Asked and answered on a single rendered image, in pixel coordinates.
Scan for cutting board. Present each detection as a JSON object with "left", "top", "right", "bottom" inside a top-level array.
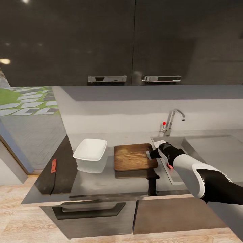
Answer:
[{"left": 114, "top": 143, "right": 158, "bottom": 172}]

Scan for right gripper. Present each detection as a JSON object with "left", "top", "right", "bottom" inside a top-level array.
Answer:
[{"left": 150, "top": 149, "right": 160, "bottom": 159}]

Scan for parer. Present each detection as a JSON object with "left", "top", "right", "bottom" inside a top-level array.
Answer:
[{"left": 49, "top": 159, "right": 57, "bottom": 195}]

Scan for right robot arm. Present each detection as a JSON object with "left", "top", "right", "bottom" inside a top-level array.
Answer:
[{"left": 150, "top": 140, "right": 243, "bottom": 241}]

